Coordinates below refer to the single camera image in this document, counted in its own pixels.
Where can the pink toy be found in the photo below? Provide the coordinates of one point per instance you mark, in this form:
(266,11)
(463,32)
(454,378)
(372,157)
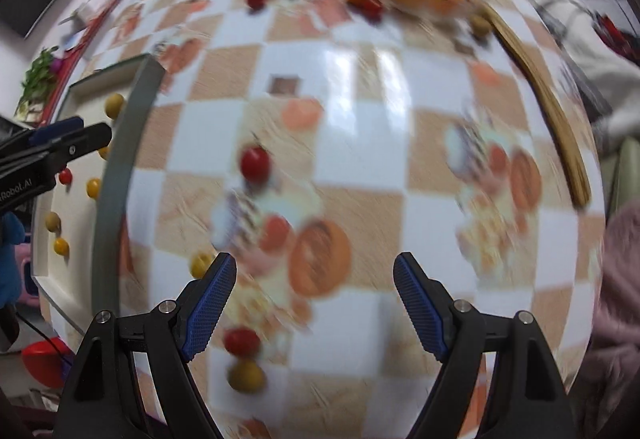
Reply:
(30,276)

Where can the red and black clothes pile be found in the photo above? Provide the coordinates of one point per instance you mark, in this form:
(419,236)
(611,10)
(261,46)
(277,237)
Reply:
(615,34)

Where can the pink fleece garment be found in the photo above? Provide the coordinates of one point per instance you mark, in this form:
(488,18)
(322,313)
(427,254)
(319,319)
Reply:
(620,299)

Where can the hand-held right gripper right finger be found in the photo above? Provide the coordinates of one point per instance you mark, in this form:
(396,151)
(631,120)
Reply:
(420,309)

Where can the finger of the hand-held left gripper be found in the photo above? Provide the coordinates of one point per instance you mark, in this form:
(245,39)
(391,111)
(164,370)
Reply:
(55,131)
(85,141)

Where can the green artificial plant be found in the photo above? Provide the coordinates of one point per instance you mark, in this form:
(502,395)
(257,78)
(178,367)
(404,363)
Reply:
(37,74)

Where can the kiwi near bowl front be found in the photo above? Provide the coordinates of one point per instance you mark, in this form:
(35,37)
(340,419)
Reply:
(480,24)

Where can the long wooden stick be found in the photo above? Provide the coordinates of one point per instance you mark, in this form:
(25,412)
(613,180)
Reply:
(550,109)

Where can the green chair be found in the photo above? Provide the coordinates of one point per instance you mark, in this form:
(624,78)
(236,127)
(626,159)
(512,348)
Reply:
(625,174)

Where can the red plastic object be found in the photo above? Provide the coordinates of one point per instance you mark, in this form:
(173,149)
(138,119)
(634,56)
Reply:
(45,361)

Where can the tan round longan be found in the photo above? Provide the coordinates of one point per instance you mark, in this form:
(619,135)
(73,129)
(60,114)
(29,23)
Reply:
(52,220)

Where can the white tray with grey rim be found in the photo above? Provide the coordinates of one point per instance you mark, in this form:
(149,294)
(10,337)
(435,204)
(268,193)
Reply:
(77,209)

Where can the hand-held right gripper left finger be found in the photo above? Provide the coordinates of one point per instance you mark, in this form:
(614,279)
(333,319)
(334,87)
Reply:
(210,309)

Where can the blue cloth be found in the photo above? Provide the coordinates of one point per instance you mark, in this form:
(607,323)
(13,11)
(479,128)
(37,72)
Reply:
(10,249)

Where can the checkered printed tablecloth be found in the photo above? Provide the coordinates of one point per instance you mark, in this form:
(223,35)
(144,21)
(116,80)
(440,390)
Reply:
(375,144)

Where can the yellow cherry tomato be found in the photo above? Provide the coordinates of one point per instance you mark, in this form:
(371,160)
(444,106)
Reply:
(114,104)
(246,375)
(201,263)
(104,152)
(61,246)
(93,187)

